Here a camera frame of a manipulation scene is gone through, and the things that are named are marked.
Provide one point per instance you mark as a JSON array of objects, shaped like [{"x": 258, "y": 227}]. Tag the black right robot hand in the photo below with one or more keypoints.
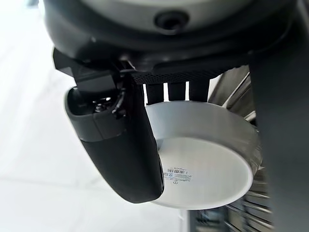
[{"x": 125, "y": 154}]

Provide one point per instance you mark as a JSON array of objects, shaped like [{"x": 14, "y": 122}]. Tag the white ceramic bowl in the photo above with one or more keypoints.
[{"x": 205, "y": 154}]

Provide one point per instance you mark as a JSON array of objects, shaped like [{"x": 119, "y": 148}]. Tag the stainless steel dishwasher interior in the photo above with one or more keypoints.
[{"x": 231, "y": 96}]

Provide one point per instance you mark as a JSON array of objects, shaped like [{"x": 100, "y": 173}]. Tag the dark grey dishwasher panel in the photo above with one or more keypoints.
[{"x": 287, "y": 135}]

